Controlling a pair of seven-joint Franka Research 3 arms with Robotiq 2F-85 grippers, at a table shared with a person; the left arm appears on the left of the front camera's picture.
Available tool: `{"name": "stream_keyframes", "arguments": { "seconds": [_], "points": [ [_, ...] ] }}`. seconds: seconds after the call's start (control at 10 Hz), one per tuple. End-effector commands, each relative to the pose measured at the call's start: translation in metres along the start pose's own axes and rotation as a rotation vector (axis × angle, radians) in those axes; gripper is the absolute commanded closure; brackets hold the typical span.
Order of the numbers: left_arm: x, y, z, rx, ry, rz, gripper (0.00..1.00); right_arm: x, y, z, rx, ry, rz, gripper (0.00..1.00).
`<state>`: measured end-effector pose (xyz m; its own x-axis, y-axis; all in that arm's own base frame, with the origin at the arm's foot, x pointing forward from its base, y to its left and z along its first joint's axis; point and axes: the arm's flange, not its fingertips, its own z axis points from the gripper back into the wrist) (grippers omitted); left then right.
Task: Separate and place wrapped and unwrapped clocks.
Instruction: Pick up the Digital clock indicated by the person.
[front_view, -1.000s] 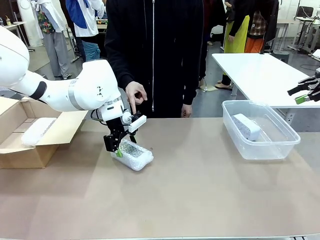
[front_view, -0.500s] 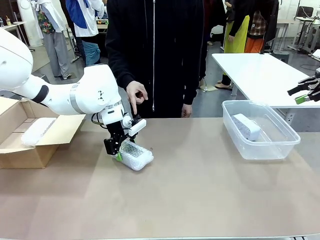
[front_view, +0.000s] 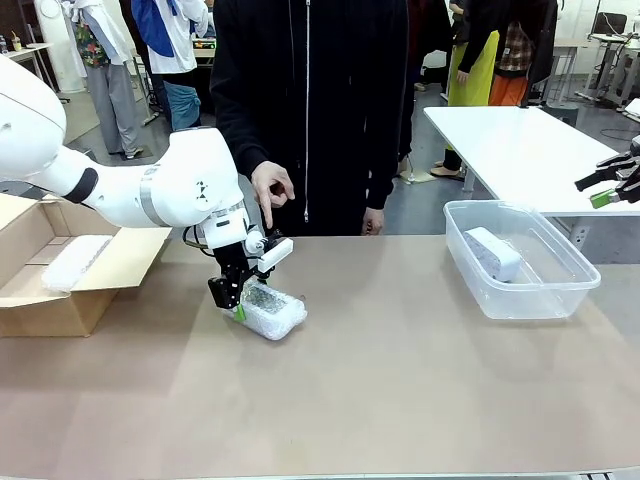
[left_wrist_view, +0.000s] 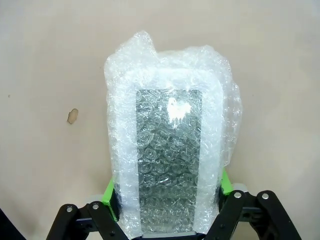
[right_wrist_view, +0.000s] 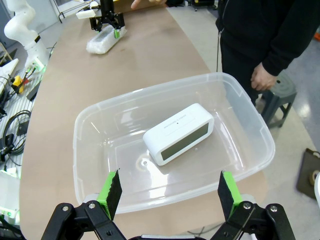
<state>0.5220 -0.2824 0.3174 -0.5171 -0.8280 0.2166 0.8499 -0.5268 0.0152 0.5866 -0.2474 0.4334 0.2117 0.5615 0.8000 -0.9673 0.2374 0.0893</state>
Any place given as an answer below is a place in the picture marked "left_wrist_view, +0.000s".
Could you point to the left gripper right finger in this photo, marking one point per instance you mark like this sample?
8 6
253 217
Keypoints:
240 215

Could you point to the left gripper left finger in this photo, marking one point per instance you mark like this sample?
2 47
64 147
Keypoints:
100 220

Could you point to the bubble-wrapped clock with dark display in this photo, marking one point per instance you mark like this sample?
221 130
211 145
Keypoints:
170 137

